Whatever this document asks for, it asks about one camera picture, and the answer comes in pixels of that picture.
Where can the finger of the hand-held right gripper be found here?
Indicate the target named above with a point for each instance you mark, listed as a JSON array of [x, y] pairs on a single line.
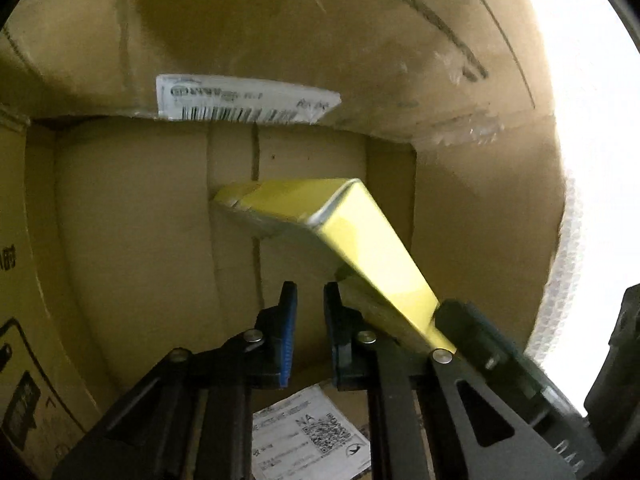
[[495, 345]]

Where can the yellow rectangular box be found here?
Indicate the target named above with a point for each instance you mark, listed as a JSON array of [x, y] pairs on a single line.
[[360, 230]]

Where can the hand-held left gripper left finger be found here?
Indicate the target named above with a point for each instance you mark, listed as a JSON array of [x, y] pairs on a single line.
[[287, 332]]

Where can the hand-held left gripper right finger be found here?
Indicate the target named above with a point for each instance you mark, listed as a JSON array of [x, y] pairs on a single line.
[[334, 325]]

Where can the brown cardboard box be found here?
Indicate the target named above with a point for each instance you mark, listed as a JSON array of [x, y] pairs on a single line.
[[150, 220]]

